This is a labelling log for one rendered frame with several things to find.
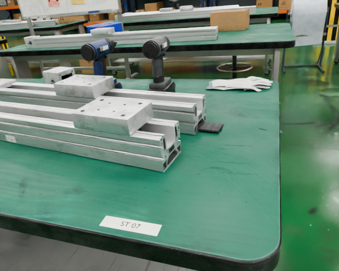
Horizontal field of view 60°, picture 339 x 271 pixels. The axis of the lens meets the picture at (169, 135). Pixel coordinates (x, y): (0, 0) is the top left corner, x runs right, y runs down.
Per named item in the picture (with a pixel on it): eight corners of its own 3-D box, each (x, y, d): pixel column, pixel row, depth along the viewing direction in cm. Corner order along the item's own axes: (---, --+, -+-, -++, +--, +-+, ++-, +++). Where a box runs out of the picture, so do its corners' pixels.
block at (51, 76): (43, 94, 129) (37, 72, 124) (64, 86, 137) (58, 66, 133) (58, 96, 124) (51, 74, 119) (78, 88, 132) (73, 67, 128)
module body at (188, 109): (2, 110, 114) (-6, 89, 110) (23, 101, 122) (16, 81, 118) (194, 135, 80) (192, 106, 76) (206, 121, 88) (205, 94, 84)
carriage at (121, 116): (76, 138, 72) (70, 112, 69) (104, 120, 80) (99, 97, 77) (132, 147, 65) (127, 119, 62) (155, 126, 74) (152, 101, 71)
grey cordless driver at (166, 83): (146, 104, 106) (137, 41, 96) (163, 86, 122) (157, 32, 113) (166, 104, 103) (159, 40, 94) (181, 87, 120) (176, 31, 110)
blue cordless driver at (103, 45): (89, 103, 112) (75, 44, 103) (116, 87, 128) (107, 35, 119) (105, 104, 109) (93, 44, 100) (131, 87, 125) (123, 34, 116)
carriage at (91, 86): (58, 103, 97) (53, 83, 94) (80, 92, 106) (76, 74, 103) (96, 107, 91) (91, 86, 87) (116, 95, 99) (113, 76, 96)
